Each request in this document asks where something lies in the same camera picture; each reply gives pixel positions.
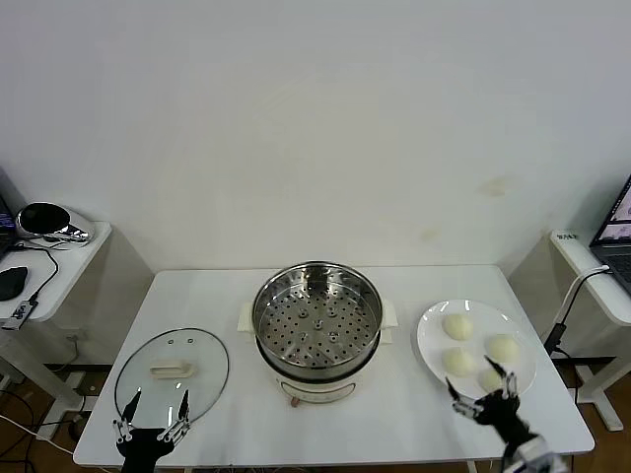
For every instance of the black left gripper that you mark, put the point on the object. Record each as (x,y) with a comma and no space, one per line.
(140,451)

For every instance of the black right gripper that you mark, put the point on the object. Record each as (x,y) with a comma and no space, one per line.
(503,414)

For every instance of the white steamed baozi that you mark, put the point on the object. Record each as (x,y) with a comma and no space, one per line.
(503,347)
(457,326)
(457,362)
(489,380)

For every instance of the round glass pot lid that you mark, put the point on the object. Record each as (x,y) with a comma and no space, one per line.
(197,345)

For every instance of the stainless steel steamer basket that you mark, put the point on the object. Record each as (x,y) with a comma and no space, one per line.
(296,315)

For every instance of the round white plate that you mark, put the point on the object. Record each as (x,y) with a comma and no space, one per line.
(434,340)

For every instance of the white side table with label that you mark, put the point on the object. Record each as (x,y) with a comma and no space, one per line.
(572,256)

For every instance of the white side table with mouse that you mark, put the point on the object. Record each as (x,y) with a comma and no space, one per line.
(74,266)

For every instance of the small grey usb adapter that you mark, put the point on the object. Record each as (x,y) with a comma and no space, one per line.
(20,311)

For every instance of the small printed label sticker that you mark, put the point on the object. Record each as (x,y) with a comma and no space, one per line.
(568,237)

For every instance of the grey laptop with bright screen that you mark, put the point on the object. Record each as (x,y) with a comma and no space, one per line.
(616,256)

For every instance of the black computer mouse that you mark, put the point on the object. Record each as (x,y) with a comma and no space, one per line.
(12,283)

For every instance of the shiny chrome rounded device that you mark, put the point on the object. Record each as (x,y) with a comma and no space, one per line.
(39,219)

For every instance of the dark laptop beside chrome device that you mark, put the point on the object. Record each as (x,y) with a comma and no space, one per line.
(4,222)

